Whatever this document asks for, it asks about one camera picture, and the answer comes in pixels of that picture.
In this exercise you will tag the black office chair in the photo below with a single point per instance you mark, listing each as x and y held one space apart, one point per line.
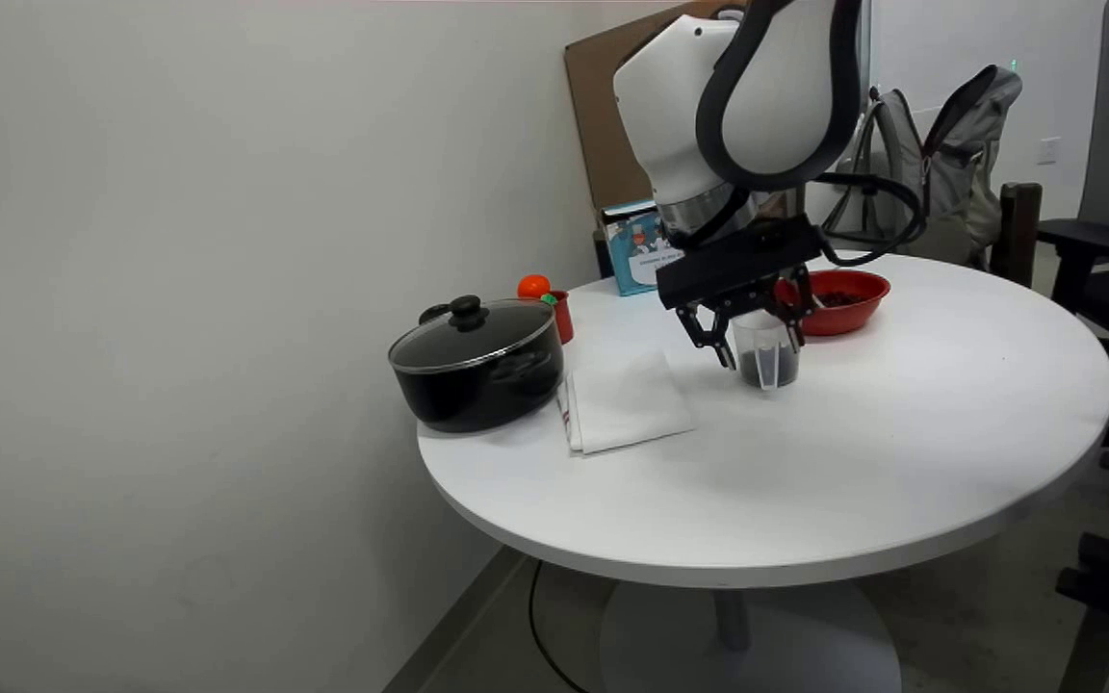
1108 274

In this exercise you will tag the red bowl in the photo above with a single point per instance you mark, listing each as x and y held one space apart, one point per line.
851 309

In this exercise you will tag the brown cardboard sheet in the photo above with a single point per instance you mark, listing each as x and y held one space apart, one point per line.
594 117

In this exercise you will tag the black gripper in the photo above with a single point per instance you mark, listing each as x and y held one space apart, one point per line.
750 304

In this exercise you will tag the black cooking pot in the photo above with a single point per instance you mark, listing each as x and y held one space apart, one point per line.
479 391

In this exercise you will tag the white table pedestal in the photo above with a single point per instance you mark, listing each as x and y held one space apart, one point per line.
750 640

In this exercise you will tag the glass pot lid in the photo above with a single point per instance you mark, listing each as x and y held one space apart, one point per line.
472 331

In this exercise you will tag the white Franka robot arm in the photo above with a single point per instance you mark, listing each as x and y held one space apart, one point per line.
673 88

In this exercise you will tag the blue picture box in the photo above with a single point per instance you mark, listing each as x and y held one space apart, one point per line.
635 254

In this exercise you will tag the clear plastic measuring jug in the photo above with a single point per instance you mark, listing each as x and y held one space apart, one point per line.
769 362

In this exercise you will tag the white folded napkin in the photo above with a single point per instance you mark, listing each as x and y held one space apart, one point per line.
625 399

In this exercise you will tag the orange ball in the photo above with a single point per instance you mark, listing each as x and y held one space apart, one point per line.
533 286

